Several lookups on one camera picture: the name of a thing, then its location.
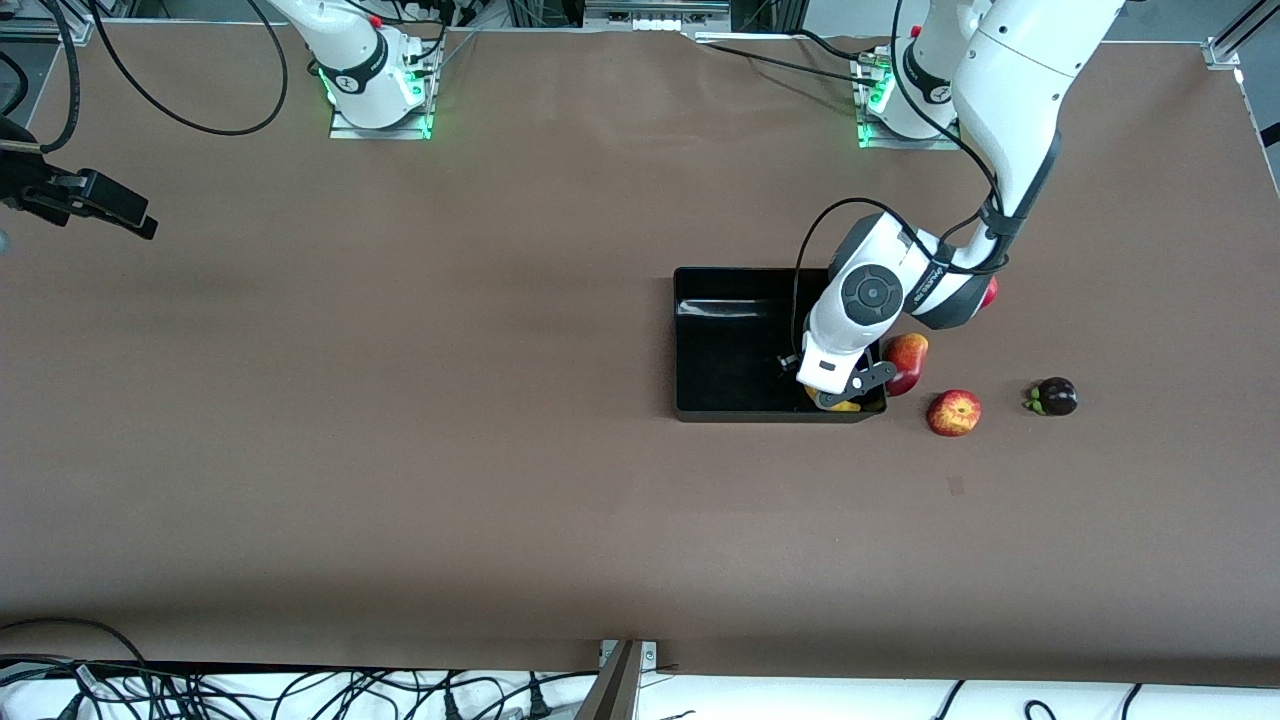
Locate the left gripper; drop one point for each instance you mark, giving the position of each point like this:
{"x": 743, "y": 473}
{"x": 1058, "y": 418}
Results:
{"x": 864, "y": 361}

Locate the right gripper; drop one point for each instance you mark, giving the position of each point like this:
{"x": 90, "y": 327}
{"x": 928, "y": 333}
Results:
{"x": 28, "y": 182}

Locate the black plastic tray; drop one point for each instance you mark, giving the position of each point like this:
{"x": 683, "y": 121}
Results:
{"x": 730, "y": 370}

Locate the yellow banana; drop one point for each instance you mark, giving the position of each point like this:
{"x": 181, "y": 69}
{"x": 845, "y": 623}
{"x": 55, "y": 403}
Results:
{"x": 846, "y": 406}

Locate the red yellow apple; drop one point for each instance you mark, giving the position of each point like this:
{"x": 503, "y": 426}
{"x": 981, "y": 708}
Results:
{"x": 953, "y": 413}

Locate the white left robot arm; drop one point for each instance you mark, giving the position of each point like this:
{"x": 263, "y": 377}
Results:
{"x": 1020, "y": 90}

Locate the red yellow mango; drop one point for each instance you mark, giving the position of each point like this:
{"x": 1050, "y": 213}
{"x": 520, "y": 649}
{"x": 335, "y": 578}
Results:
{"x": 908, "y": 362}

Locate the red pomegranate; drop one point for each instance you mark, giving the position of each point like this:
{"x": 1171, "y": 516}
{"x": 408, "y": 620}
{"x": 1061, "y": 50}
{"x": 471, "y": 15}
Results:
{"x": 990, "y": 295}

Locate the dark purple mangosteen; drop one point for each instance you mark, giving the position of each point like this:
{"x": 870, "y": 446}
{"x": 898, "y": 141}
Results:
{"x": 1056, "y": 398}

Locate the aluminium profile beam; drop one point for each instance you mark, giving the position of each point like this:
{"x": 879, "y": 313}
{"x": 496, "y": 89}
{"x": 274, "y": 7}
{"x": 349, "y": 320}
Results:
{"x": 612, "y": 690}

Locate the brown table cover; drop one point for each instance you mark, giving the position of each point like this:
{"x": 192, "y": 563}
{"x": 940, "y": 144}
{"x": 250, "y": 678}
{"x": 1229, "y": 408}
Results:
{"x": 400, "y": 420}

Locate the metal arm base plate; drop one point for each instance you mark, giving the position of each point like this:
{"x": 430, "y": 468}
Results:
{"x": 880, "y": 143}
{"x": 345, "y": 130}

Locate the small metal bracket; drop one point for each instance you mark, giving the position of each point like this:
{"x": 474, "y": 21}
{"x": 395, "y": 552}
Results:
{"x": 650, "y": 655}

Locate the metal corner bracket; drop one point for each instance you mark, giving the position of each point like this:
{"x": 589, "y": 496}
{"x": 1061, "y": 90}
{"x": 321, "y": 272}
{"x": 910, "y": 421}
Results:
{"x": 1222, "y": 52}

